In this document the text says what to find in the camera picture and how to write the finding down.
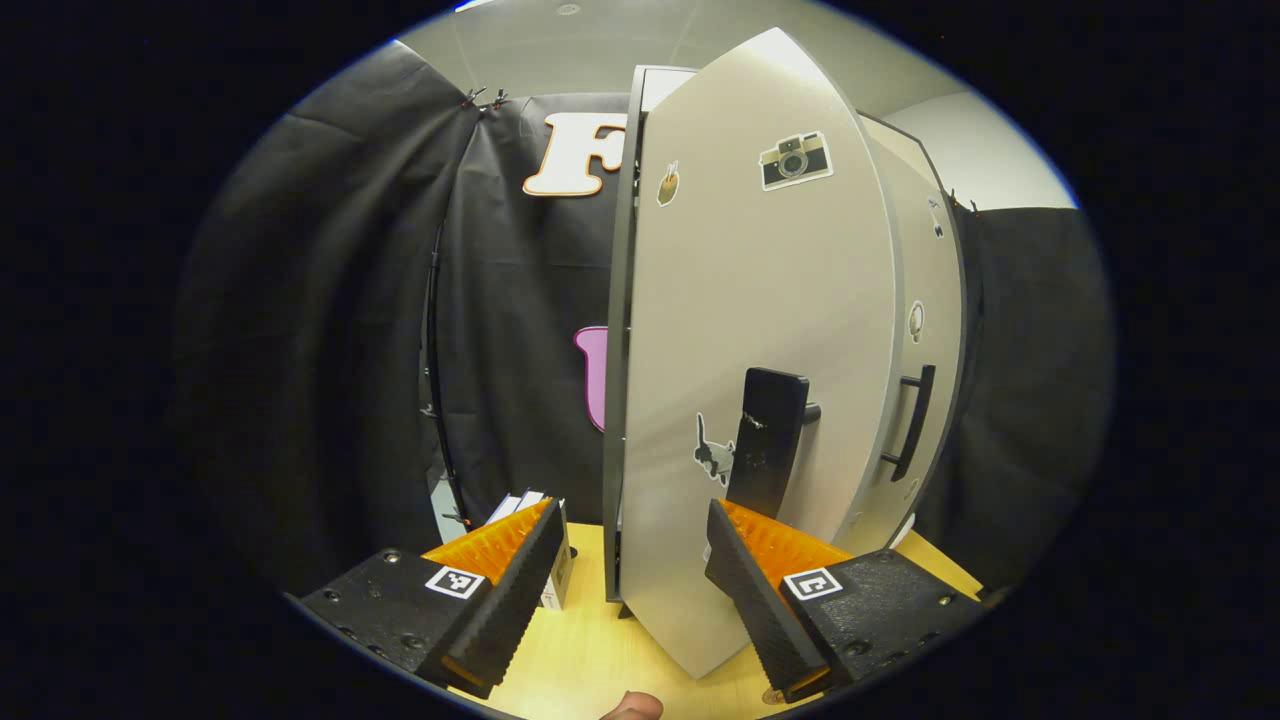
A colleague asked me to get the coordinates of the black backdrop stand pole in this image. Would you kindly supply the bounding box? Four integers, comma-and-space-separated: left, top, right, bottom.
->
420, 225, 476, 529

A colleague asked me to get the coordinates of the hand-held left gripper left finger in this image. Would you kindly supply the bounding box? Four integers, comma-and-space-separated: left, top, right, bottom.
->
300, 497, 569, 699

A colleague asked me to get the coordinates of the black right door handle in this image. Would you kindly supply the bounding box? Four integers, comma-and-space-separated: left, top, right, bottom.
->
880, 364, 938, 483

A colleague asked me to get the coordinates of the white cabinet door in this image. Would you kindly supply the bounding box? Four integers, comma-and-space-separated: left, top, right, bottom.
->
618, 27, 906, 681
835, 110, 969, 556

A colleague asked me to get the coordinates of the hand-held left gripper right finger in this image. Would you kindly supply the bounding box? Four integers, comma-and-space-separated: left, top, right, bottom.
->
703, 498, 986, 704

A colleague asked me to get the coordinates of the stack of books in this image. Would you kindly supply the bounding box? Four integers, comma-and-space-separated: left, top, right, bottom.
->
483, 488, 578, 611

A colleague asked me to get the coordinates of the black backdrop cloth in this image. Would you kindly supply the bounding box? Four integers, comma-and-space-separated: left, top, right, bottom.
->
915, 200, 1116, 591
170, 40, 641, 601

